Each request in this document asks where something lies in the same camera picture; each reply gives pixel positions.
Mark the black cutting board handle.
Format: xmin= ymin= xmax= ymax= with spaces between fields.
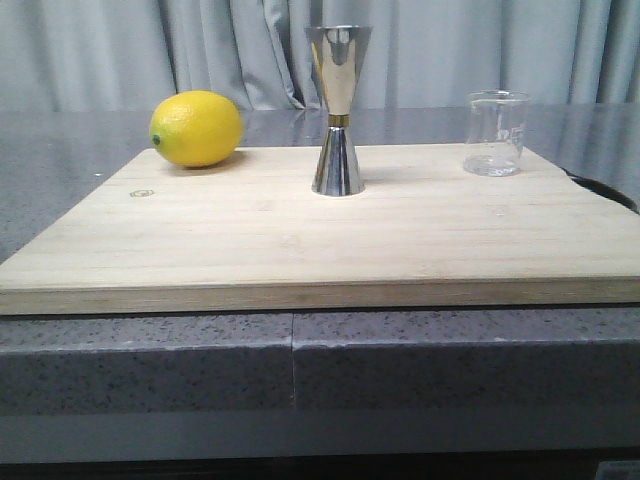
xmin=563 ymin=169 xmax=639 ymax=214

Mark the white label sticker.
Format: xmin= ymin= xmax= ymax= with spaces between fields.
xmin=595 ymin=460 xmax=640 ymax=480

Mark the grey curtain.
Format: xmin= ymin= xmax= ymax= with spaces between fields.
xmin=1 ymin=1 xmax=639 ymax=112

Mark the wooden cutting board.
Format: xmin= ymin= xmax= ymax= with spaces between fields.
xmin=1 ymin=144 xmax=639 ymax=315

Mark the clear glass beaker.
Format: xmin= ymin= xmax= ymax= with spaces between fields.
xmin=463 ymin=90 xmax=531 ymax=177

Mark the steel double jigger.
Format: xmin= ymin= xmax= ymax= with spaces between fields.
xmin=305 ymin=25 xmax=372 ymax=197

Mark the yellow lemon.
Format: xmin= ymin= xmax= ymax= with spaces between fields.
xmin=149 ymin=90 xmax=243 ymax=168

